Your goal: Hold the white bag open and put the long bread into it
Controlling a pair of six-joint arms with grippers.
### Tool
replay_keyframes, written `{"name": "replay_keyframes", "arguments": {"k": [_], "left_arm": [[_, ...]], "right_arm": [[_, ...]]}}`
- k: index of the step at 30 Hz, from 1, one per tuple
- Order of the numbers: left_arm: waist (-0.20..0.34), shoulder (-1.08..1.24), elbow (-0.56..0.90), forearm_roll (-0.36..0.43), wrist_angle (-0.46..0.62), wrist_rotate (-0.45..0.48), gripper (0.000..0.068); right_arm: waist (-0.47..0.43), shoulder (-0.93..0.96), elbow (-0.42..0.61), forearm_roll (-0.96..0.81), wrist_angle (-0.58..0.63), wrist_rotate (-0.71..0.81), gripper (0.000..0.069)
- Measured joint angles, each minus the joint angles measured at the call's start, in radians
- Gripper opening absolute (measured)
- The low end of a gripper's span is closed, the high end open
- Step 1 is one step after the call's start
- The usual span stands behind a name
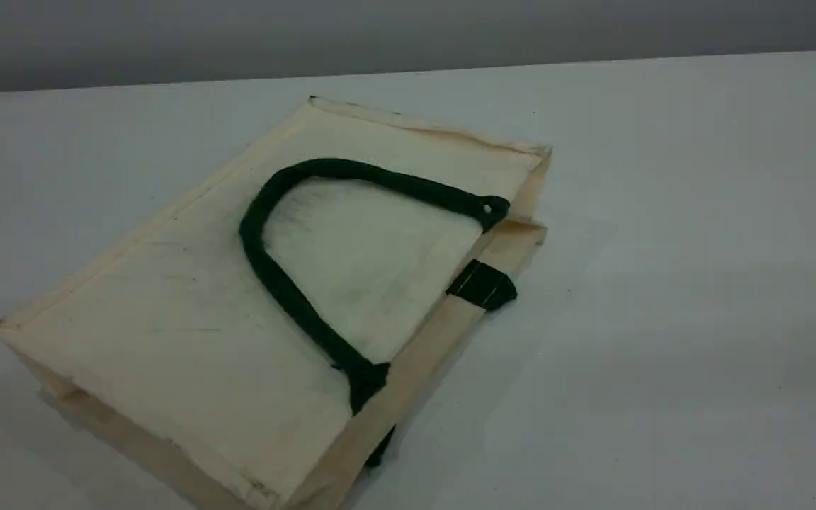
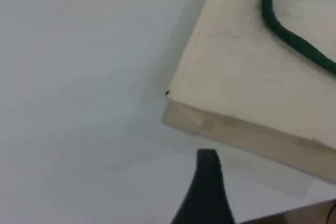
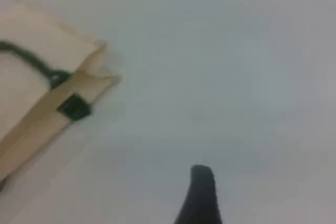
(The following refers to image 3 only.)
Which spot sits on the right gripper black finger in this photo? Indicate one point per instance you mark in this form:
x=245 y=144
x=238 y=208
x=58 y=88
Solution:
x=202 y=197

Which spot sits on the green fabric bag tab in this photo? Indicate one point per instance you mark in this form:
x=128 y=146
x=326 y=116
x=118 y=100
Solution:
x=74 y=108

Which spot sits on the white canvas bag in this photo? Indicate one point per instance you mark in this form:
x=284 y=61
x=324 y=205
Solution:
x=23 y=82

